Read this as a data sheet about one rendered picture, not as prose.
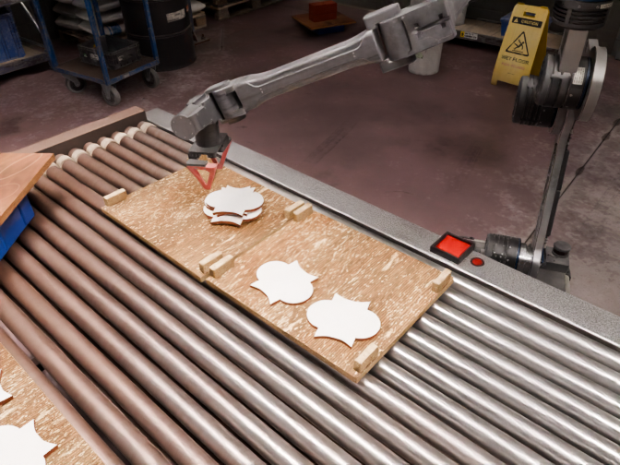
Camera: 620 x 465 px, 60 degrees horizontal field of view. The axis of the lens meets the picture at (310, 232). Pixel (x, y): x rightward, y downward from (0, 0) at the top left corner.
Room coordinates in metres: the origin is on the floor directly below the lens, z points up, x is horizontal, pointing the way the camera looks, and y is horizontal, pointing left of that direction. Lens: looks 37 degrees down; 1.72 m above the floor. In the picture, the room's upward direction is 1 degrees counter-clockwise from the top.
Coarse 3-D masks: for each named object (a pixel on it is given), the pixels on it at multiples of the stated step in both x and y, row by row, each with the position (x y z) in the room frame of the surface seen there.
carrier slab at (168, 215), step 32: (160, 192) 1.22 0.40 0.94; (192, 192) 1.22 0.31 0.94; (256, 192) 1.21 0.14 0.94; (128, 224) 1.08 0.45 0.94; (160, 224) 1.08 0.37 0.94; (192, 224) 1.07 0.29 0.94; (224, 224) 1.07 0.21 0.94; (256, 224) 1.07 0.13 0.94; (192, 256) 0.95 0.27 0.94; (224, 256) 0.95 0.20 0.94
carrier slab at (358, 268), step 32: (288, 224) 1.07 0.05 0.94; (320, 224) 1.06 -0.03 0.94; (256, 256) 0.94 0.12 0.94; (288, 256) 0.94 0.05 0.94; (320, 256) 0.94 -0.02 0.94; (352, 256) 0.94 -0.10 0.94; (384, 256) 0.94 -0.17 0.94; (224, 288) 0.84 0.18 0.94; (320, 288) 0.84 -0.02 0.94; (352, 288) 0.83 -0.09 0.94; (384, 288) 0.83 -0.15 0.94; (416, 288) 0.83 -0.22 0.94; (288, 320) 0.74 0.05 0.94; (384, 320) 0.74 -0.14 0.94; (416, 320) 0.75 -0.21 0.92; (320, 352) 0.66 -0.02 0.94; (352, 352) 0.66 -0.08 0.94; (384, 352) 0.67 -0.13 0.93
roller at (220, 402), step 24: (24, 240) 1.05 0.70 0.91; (48, 264) 0.97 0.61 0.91; (72, 264) 0.95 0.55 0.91; (72, 288) 0.89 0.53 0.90; (96, 288) 0.87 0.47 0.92; (120, 312) 0.79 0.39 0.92; (144, 336) 0.73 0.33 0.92; (168, 360) 0.67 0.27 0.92; (192, 384) 0.61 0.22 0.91; (216, 384) 0.61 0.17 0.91; (216, 408) 0.56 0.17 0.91; (240, 408) 0.56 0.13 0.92; (240, 432) 0.52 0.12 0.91; (264, 432) 0.51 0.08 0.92; (264, 456) 0.48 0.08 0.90; (288, 456) 0.47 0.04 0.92
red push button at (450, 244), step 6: (444, 240) 1.00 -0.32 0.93; (450, 240) 1.00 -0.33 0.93; (456, 240) 1.00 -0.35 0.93; (438, 246) 0.98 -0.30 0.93; (444, 246) 0.98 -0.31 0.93; (450, 246) 0.98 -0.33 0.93; (456, 246) 0.98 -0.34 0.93; (462, 246) 0.98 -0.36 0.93; (468, 246) 0.98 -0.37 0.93; (450, 252) 0.96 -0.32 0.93; (456, 252) 0.96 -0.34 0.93; (462, 252) 0.96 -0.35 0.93
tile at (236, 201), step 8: (216, 192) 1.17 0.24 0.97; (224, 192) 1.16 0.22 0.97; (232, 192) 1.16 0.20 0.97; (240, 192) 1.16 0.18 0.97; (248, 192) 1.16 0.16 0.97; (208, 200) 1.13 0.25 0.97; (216, 200) 1.13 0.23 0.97; (224, 200) 1.13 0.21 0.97; (232, 200) 1.13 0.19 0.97; (240, 200) 1.12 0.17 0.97; (248, 200) 1.12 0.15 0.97; (256, 200) 1.12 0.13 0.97; (216, 208) 1.09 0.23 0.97; (224, 208) 1.09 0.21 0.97; (232, 208) 1.09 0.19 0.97; (240, 208) 1.09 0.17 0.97; (248, 208) 1.09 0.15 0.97; (256, 208) 1.09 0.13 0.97; (240, 216) 1.07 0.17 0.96
